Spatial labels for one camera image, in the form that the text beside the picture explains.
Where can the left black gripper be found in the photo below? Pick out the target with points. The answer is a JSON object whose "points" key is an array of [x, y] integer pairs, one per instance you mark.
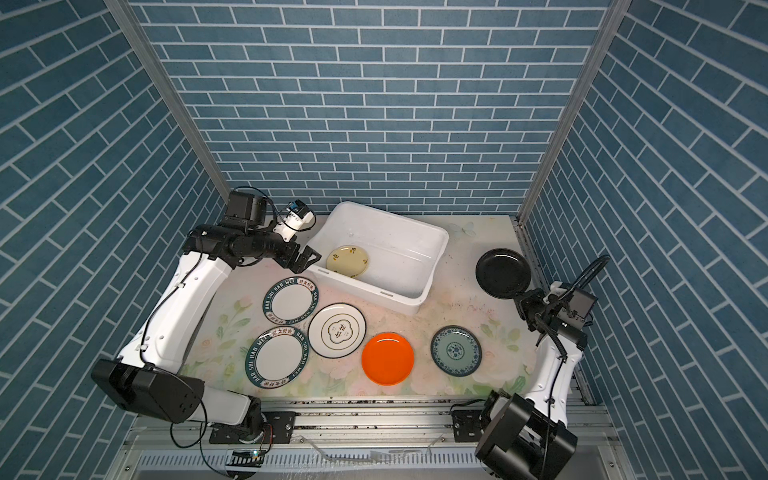
{"points": [[302, 262]]}

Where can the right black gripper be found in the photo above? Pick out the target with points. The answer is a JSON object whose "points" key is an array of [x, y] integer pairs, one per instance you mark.
{"points": [[526, 299]]}

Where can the yellow plate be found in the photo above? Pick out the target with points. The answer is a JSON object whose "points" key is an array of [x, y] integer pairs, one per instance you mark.
{"points": [[348, 260]]}

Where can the green patterned plate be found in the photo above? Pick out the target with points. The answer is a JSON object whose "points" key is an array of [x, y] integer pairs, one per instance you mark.
{"points": [[456, 351]]}

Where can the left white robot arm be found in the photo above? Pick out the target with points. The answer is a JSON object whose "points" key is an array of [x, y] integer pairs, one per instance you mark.
{"points": [[144, 377]]}

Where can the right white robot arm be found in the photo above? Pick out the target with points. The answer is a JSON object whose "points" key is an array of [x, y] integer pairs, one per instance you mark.
{"points": [[527, 435]]}

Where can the white plastic bin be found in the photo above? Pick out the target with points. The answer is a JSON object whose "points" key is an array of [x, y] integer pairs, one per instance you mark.
{"points": [[403, 255]]}

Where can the upper green rimmed white plate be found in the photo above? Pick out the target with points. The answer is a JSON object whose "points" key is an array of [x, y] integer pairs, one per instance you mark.
{"points": [[290, 301]]}

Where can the green rimmed white plate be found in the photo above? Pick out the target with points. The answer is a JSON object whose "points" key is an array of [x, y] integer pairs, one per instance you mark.
{"points": [[276, 357], [290, 301]]}

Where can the white plate black pattern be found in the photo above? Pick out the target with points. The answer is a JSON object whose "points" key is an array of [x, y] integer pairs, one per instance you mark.
{"points": [[337, 331]]}

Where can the lower green rimmed white plate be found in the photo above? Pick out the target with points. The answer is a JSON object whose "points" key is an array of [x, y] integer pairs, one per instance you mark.
{"points": [[276, 357]]}

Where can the orange plate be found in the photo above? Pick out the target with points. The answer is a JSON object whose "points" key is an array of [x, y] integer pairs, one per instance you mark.
{"points": [[387, 359]]}

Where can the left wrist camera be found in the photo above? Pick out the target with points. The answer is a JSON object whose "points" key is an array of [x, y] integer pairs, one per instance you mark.
{"points": [[297, 217]]}

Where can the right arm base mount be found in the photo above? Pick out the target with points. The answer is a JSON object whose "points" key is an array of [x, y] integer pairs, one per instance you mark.
{"points": [[468, 425]]}

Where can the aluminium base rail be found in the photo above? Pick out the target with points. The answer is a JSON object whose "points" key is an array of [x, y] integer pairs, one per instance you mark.
{"points": [[380, 423]]}

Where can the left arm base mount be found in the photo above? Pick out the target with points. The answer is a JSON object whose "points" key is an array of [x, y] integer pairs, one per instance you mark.
{"points": [[275, 427]]}

